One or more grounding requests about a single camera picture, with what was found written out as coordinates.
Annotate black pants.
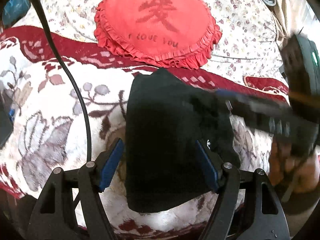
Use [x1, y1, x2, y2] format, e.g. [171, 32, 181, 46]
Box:
[125, 69, 240, 213]

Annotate person right hand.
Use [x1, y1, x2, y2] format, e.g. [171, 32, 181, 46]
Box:
[268, 139, 319, 193]

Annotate small-flower bed sheet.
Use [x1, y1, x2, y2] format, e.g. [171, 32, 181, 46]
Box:
[40, 0, 283, 83]

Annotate red white floral blanket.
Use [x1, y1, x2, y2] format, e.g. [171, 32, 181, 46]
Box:
[0, 25, 301, 240]

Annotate black smartphone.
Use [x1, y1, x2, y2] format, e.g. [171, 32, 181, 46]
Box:
[0, 98, 14, 148]

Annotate red heart ruffled pillow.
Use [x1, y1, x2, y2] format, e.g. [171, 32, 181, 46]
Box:
[94, 0, 222, 69]

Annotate blue plastic bag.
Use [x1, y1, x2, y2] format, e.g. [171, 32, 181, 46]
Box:
[1, 0, 31, 28]

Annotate black cable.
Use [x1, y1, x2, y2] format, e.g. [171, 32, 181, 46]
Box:
[15, 0, 93, 163]

